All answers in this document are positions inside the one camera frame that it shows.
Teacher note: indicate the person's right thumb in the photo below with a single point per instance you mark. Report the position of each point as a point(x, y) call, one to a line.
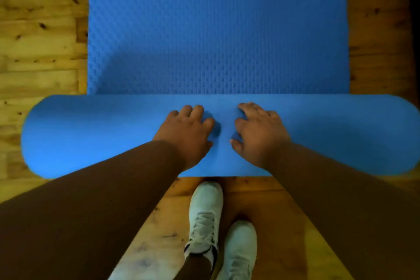
point(237, 146)

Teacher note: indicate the white sneaker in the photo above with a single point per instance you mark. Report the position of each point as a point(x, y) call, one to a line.
point(239, 250)
point(205, 214)

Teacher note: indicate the person's right little finger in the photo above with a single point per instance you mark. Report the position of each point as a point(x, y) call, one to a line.
point(273, 114)

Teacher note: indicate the person's left thumb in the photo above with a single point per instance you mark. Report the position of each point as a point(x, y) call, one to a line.
point(207, 147)

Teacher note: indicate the person's left little finger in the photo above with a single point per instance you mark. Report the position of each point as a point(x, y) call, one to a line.
point(173, 114)

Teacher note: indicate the blue yoga mat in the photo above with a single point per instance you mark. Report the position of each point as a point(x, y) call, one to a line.
point(216, 33)

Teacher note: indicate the person's right middle finger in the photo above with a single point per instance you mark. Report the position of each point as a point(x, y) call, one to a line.
point(250, 108)

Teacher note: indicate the person's left forearm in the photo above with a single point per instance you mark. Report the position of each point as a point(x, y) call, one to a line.
point(85, 211)

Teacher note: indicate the person's left hand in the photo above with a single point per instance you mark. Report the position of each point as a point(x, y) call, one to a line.
point(185, 137)

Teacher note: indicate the person's left middle finger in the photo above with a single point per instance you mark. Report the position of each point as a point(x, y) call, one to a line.
point(197, 112)

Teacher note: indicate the person's right forearm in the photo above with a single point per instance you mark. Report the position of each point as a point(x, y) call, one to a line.
point(354, 211)

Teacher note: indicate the person's leg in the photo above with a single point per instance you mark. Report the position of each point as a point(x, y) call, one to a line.
point(194, 269)

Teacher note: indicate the person's right hand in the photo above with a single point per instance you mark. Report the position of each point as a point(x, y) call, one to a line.
point(262, 138)

